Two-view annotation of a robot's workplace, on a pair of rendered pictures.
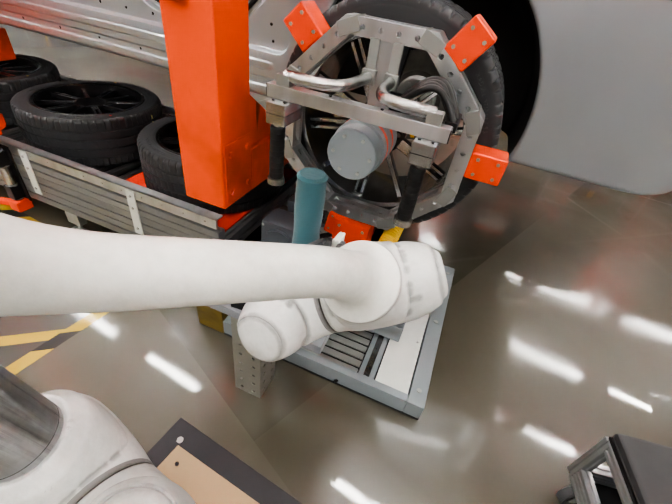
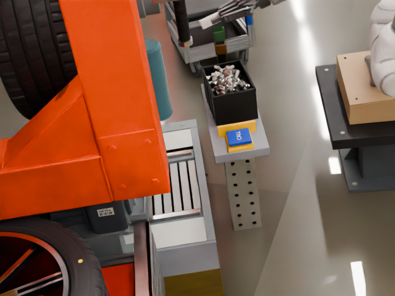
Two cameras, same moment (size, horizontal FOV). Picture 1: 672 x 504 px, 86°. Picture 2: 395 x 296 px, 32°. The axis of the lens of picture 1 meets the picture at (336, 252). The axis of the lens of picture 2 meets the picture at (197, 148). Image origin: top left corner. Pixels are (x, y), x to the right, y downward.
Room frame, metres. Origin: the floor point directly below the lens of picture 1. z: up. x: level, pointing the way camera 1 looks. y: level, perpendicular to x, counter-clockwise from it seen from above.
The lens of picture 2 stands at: (1.35, 1.94, 1.72)
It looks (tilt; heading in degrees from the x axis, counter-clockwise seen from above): 37 degrees down; 254
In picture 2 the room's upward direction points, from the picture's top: 9 degrees counter-clockwise
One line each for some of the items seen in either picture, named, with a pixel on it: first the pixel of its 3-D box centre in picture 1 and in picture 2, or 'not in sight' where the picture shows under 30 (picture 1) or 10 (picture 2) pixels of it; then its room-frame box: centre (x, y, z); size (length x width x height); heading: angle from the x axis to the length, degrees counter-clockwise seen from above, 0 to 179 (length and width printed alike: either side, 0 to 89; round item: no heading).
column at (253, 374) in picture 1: (255, 344); (240, 174); (0.72, 0.21, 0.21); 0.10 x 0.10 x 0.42; 74
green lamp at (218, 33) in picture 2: not in sight; (218, 34); (0.66, -0.01, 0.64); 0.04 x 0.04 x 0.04; 74
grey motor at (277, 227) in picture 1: (300, 232); (69, 217); (1.31, 0.17, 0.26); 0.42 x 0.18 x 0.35; 164
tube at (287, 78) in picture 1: (331, 61); not in sight; (0.92, 0.08, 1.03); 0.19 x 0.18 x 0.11; 164
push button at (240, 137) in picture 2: not in sight; (238, 138); (0.76, 0.34, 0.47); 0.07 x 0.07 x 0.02; 74
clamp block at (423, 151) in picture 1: (425, 147); not in sight; (0.77, -0.15, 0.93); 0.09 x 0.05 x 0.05; 164
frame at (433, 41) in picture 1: (372, 134); not in sight; (1.01, -0.05, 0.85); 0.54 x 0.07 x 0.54; 74
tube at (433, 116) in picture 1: (414, 81); not in sight; (0.87, -0.11, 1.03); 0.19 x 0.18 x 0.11; 164
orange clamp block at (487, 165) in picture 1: (486, 164); not in sight; (0.93, -0.35, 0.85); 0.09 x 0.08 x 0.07; 74
